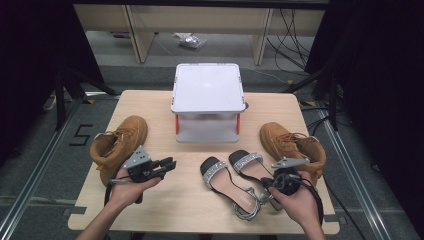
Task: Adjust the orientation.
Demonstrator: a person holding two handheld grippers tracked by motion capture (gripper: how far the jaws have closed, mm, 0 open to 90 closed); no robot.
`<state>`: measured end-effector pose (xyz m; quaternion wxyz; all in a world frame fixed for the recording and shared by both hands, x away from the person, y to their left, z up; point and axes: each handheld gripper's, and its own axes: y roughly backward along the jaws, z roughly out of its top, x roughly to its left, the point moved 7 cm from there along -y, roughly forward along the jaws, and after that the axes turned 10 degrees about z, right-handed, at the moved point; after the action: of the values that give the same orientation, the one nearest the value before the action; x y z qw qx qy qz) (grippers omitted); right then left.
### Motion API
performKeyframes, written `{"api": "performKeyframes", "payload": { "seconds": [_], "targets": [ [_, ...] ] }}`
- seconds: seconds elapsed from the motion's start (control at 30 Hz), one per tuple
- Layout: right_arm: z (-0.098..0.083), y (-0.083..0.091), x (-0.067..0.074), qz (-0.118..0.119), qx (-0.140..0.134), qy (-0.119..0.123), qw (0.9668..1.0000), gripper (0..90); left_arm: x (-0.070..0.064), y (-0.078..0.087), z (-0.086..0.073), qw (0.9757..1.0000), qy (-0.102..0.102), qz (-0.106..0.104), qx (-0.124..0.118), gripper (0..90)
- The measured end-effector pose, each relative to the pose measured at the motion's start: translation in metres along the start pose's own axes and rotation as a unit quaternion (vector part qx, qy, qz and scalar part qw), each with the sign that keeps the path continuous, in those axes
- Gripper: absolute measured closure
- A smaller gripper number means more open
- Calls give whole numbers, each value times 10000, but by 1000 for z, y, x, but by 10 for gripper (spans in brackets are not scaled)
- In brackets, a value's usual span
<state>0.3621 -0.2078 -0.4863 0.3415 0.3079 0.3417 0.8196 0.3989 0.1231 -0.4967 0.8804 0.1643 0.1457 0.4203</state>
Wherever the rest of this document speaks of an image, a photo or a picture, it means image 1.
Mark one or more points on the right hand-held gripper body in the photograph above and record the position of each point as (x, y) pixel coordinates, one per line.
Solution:
(286, 180)

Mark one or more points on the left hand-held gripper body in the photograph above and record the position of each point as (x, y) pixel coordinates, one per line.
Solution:
(140, 158)

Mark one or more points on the tan suede boot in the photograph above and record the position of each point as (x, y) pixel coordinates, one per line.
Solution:
(133, 130)
(280, 140)

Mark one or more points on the white shoe rack orange supports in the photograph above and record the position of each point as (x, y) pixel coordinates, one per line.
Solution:
(206, 86)

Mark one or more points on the person's right hand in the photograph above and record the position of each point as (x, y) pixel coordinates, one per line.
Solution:
(303, 203)

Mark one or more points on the person's left hand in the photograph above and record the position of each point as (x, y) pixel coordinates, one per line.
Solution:
(128, 191)

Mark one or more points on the clear plastic bag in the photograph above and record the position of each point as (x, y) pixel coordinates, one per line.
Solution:
(190, 40)

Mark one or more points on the dark curtain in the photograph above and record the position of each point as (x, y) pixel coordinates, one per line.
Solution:
(383, 83)
(30, 66)

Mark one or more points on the beige wooden desk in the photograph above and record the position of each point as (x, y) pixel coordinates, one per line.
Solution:
(200, 20)

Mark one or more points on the aluminium floor rail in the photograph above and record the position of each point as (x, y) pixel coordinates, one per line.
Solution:
(36, 166)
(356, 180)

